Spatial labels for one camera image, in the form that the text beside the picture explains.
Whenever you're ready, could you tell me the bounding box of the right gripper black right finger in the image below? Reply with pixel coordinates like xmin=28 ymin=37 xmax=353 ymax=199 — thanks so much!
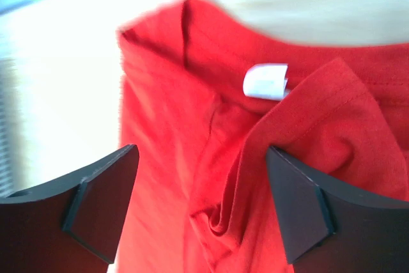
xmin=266 ymin=147 xmax=408 ymax=273

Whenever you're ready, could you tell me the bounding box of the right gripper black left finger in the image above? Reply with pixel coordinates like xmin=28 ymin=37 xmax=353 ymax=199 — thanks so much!
xmin=1 ymin=144 xmax=139 ymax=273

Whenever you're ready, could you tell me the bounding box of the red t shirt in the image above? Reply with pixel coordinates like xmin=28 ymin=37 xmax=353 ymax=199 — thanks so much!
xmin=118 ymin=0 xmax=408 ymax=272

